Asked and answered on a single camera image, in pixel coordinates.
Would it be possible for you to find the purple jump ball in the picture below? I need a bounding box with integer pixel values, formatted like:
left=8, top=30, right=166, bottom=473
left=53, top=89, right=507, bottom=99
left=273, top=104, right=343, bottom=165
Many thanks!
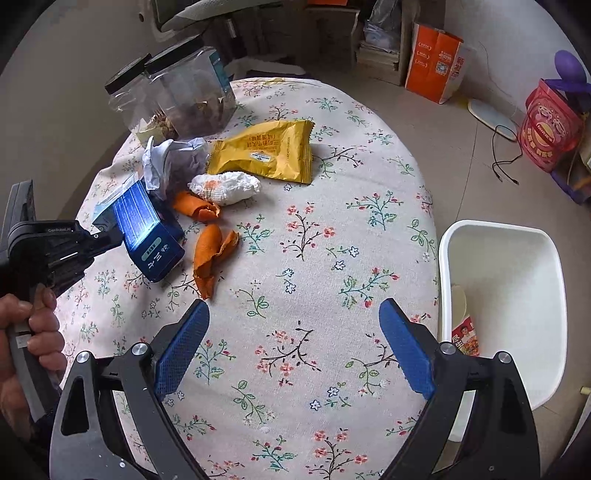
left=542, top=50, right=591, bottom=93

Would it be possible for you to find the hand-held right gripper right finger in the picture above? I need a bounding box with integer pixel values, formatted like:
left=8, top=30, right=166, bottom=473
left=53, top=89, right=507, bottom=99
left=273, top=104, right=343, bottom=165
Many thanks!
left=379, top=298, right=541, bottom=480

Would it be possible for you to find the red printed packet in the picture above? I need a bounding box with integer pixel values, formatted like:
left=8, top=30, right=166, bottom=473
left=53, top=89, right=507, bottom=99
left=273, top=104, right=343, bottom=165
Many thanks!
left=451, top=314, right=481, bottom=357

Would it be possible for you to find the yellow snack packet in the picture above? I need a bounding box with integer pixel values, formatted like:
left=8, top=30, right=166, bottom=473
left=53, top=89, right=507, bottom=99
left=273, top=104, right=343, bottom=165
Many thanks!
left=206, top=119, right=316, bottom=186

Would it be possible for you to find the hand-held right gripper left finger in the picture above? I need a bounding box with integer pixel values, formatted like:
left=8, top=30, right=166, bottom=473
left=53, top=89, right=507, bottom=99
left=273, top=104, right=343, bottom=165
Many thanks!
left=48, top=299, right=211, bottom=480

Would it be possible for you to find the stack of books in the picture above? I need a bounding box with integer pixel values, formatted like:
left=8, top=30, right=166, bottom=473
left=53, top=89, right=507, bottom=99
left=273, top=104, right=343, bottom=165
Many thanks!
left=355, top=39, right=400, bottom=73

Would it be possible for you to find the purple plastic toy piece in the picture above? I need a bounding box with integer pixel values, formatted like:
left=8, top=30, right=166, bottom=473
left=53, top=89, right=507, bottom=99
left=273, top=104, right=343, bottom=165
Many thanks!
left=551, top=168, right=591, bottom=205

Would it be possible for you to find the clear jar with black lid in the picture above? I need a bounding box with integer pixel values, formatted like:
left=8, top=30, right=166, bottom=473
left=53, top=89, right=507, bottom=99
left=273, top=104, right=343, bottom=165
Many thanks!
left=104, top=54, right=179, bottom=145

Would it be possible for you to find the small orange peel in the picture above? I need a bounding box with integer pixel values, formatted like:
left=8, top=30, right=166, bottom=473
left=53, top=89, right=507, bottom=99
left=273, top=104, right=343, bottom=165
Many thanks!
left=172, top=190, right=223, bottom=222

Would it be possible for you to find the dark blue cardboard box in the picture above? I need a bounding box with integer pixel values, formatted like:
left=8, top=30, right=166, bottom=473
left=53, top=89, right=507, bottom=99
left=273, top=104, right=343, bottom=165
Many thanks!
left=91, top=180, right=186, bottom=284

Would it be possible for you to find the grey plastic bag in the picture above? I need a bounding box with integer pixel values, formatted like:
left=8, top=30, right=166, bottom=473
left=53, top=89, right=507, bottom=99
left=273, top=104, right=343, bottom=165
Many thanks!
left=364, top=0, right=403, bottom=52

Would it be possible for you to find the white tissue paper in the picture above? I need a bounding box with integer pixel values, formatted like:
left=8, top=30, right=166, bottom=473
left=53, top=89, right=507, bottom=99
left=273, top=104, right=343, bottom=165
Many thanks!
left=142, top=137, right=209, bottom=202

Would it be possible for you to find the white office chair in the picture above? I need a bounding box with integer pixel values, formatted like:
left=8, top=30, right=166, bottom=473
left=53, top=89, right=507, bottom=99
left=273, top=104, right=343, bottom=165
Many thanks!
left=151, top=0, right=289, bottom=34

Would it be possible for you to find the floral tablecloth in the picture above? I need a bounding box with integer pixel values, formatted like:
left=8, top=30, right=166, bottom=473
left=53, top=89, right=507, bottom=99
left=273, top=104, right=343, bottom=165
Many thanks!
left=51, top=78, right=440, bottom=480

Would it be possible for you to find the orange paper bag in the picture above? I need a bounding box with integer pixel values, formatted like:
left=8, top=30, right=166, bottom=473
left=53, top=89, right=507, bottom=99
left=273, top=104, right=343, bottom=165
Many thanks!
left=404, top=23, right=468, bottom=105

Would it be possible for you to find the person's left hand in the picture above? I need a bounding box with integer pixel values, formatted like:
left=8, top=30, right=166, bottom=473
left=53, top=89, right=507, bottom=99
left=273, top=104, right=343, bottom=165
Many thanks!
left=0, top=282, right=69, bottom=432

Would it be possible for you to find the wooden desk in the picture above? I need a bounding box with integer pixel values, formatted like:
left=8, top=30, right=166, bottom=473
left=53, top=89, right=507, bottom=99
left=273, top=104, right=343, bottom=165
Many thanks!
left=231, top=0, right=416, bottom=88

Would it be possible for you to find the white plastic waste bin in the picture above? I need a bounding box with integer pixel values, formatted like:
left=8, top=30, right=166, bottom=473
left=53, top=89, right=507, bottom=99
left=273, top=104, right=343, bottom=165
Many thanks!
left=437, top=220, right=568, bottom=441

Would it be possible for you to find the clear jar with blue label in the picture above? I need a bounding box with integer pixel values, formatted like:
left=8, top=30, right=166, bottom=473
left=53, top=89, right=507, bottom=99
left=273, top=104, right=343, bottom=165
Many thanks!
left=144, top=34, right=238, bottom=140

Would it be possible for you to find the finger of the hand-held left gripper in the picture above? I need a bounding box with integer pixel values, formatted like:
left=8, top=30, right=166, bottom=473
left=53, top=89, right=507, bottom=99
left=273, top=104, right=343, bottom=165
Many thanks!
left=85, top=228, right=125, bottom=254

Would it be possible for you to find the white bathroom scale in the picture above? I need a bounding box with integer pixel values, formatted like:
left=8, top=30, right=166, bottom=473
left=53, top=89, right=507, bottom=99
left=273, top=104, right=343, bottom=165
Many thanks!
left=467, top=98, right=520, bottom=143

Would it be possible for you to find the red printed bucket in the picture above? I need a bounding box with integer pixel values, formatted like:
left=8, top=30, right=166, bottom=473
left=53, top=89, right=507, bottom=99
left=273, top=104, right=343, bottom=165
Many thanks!
left=520, top=78, right=585, bottom=174

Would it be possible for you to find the long orange peel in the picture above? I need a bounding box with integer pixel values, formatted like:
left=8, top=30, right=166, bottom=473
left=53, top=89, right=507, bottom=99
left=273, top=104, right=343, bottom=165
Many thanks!
left=192, top=223, right=241, bottom=301

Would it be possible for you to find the black cable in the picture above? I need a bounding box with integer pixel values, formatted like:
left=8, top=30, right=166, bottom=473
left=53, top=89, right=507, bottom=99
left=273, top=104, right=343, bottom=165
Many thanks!
left=491, top=124, right=523, bottom=186

